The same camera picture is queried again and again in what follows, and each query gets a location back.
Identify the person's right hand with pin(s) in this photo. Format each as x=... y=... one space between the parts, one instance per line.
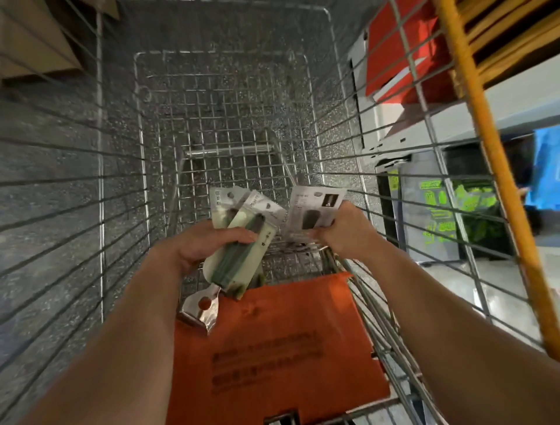
x=350 y=232

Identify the person's left hand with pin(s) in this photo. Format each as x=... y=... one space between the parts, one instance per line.
x=197 y=245

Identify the black headed green peeler packet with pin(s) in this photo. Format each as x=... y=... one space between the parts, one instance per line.
x=249 y=263
x=223 y=200

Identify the kitchen tools display rack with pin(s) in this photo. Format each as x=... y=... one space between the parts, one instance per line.
x=525 y=96

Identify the person's left forearm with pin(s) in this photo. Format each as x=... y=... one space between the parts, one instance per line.
x=105 y=350

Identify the person's right forearm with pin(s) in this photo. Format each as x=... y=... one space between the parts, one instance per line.
x=472 y=333

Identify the orange cart seat flap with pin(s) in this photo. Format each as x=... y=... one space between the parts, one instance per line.
x=280 y=359

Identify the green black packets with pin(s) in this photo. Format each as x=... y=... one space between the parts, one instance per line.
x=455 y=210

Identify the red packets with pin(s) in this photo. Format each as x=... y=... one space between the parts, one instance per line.
x=398 y=48

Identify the large open cardboard box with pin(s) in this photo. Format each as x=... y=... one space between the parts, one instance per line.
x=35 y=35

